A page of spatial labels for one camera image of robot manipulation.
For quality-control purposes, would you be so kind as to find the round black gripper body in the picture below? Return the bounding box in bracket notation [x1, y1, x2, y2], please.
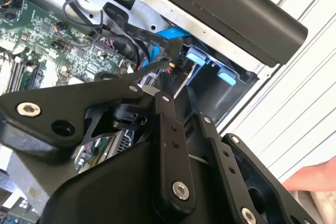
[39, 125, 238, 224]

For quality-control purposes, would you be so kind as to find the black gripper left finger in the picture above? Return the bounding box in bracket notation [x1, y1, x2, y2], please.
[0, 78, 197, 216]

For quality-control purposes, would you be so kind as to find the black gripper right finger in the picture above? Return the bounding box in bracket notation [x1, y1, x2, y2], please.
[174, 100, 316, 224]

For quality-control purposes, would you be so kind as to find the black power wire with connector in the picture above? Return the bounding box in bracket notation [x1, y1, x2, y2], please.
[128, 60, 186, 96]

